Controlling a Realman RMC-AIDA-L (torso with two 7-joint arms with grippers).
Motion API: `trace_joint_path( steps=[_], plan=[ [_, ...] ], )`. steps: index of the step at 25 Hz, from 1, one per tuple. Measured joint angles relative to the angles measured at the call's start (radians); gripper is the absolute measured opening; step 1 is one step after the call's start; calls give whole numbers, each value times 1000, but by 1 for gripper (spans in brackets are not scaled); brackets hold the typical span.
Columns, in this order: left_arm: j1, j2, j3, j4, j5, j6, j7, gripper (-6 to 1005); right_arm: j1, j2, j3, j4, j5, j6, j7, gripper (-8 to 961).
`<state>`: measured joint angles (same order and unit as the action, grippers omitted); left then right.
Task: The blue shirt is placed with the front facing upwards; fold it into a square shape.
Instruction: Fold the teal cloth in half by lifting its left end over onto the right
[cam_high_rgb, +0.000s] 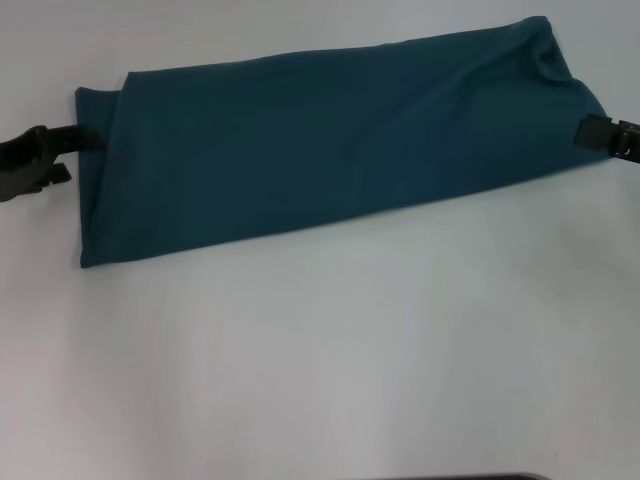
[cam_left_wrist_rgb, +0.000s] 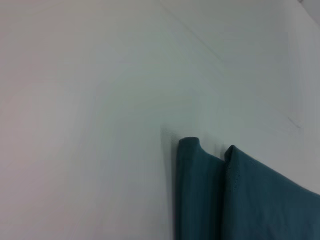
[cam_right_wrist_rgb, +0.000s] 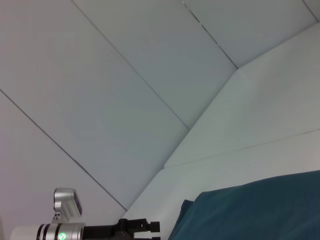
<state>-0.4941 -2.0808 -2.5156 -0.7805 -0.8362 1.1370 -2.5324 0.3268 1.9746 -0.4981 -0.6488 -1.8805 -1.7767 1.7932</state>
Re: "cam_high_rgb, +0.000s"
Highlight teal t-shirt with FREE print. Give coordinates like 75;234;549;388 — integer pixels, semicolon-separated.
73;14;621;270

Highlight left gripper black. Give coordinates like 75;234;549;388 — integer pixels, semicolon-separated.
0;127;107;204

